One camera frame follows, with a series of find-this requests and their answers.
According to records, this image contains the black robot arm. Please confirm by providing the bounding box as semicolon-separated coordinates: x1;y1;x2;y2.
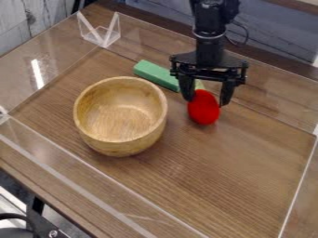
168;0;248;107

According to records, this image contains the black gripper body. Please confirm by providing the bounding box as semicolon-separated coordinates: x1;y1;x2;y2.
168;51;248;86

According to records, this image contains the black table leg frame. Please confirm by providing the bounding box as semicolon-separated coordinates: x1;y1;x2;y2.
26;196;70;238

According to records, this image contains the green rectangular block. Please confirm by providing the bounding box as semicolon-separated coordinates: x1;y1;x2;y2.
132;59;180;93

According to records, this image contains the wooden bowl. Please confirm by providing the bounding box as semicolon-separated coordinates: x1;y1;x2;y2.
73;76;168;157

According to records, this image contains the red plush fruit green stem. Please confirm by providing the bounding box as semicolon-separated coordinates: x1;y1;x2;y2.
187;80;220;126

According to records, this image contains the clear acrylic stand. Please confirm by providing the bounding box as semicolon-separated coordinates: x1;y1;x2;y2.
76;12;120;48

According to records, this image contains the clear acrylic tray wall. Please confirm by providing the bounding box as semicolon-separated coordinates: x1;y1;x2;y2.
0;107;207;238

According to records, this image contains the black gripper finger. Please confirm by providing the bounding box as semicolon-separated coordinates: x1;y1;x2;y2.
220;82;236;106
177;74;195;101

